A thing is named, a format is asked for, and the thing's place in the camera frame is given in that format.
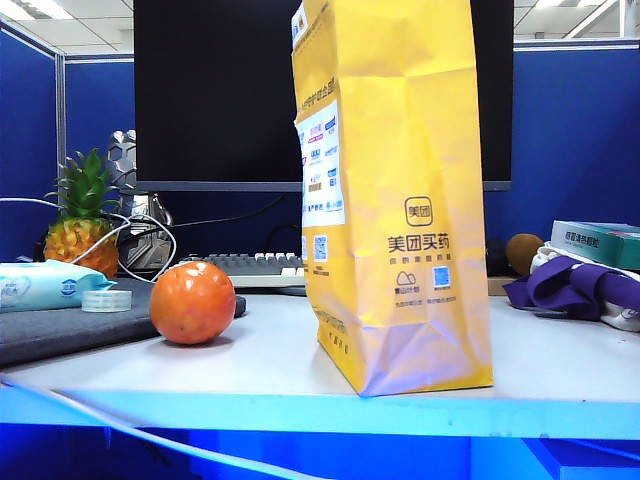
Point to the black computer monitor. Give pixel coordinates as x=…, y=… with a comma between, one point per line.
x=215, y=95

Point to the clear tape roll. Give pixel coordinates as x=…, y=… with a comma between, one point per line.
x=106, y=300

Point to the purple cloth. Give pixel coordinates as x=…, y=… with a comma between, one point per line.
x=565, y=290

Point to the teal and white box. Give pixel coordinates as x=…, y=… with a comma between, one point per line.
x=600, y=242

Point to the blue wet wipes pack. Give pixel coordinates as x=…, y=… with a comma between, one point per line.
x=40, y=285

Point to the decorative pineapple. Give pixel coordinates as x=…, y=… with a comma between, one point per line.
x=82, y=225

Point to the brown kiwi fruit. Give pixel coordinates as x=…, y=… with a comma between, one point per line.
x=522, y=252

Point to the dark grey felt mat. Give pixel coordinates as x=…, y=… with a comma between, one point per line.
x=70, y=325

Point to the orange fruit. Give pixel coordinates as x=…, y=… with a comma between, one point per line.
x=192, y=302

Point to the grey and white keyboard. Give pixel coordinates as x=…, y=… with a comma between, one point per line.
x=255, y=267

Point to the yellow paper bag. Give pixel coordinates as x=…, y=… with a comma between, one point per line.
x=400, y=200

